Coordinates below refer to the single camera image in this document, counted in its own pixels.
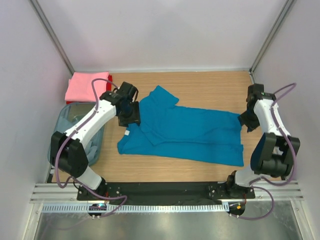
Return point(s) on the pink folded t shirt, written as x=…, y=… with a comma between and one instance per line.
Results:
x=80, y=86

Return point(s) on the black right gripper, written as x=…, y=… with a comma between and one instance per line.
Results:
x=249, y=124

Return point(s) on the red folded t shirt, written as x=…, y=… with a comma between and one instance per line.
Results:
x=101, y=87

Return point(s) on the white slotted cable duct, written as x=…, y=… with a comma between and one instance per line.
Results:
x=106, y=208

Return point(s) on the right aluminium corner post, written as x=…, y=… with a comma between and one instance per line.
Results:
x=280, y=19

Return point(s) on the teal mesh laundry basket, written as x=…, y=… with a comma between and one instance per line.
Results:
x=73, y=113

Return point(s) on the blue t shirt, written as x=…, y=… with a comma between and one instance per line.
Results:
x=169, y=130

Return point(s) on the aluminium corner post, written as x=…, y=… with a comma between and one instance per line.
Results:
x=51, y=33
x=280, y=19

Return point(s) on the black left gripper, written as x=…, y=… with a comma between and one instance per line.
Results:
x=134, y=118

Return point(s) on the aluminium frame rail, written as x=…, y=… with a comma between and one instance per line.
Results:
x=51, y=193

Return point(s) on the left aluminium corner post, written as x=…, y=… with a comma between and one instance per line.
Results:
x=51, y=33

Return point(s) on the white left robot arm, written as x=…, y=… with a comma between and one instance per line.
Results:
x=67, y=149

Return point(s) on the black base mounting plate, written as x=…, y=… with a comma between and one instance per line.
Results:
x=176, y=193

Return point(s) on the grey t shirt in basket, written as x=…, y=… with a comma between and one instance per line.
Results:
x=93, y=150

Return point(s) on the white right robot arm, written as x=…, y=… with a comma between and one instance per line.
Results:
x=275, y=155

